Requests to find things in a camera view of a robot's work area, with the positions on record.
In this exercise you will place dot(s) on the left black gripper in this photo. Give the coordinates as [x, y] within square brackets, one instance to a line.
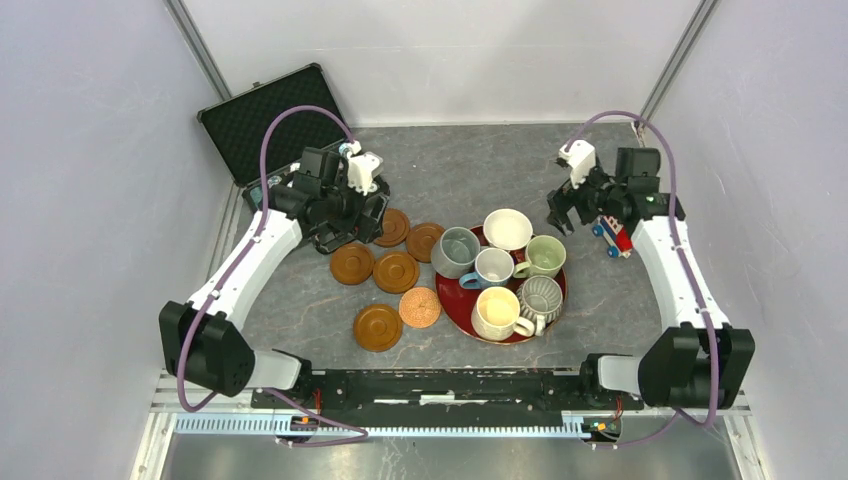
[361, 227]

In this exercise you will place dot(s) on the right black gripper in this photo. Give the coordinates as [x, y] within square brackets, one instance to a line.
[561, 201]

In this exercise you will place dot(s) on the wooden coaster three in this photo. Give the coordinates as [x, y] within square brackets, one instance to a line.
[352, 264]

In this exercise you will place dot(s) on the wooden coaster one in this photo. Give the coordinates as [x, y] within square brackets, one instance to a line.
[395, 228]

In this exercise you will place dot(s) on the grey striped cup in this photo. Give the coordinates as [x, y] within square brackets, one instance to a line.
[541, 302]

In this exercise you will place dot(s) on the wooden coaster four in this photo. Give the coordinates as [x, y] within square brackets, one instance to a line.
[396, 272]

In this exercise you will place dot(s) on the wooden coaster two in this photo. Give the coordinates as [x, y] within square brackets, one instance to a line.
[421, 240]

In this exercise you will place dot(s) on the cream ribbed mug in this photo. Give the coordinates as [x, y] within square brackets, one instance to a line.
[497, 316]

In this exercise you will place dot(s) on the red round tray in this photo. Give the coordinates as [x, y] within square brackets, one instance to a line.
[458, 303]

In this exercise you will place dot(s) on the wooden coaster five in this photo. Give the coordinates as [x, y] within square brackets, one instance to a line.
[377, 327]

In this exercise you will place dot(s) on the woven cork coaster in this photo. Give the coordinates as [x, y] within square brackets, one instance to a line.
[419, 307]

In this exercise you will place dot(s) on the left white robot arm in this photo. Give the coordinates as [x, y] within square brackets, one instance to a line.
[202, 337]

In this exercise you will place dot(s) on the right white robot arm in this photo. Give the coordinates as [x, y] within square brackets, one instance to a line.
[699, 360]

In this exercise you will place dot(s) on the white bowl cup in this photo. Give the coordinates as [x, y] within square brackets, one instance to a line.
[507, 229]

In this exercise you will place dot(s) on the green mug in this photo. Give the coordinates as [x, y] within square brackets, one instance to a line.
[544, 255]

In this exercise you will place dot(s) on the red blue toy truck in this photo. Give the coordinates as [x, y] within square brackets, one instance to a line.
[618, 241]

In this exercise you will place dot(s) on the black foam-lined case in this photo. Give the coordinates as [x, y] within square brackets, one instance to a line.
[237, 127]

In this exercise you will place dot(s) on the grey mug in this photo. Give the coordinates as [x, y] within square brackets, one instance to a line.
[454, 254]

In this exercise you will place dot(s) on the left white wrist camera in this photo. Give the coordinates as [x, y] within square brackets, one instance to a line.
[363, 167]

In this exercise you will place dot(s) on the blue handled white mug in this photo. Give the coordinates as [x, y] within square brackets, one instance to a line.
[493, 267]

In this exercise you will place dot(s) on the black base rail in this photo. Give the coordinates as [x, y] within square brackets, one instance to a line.
[430, 398]

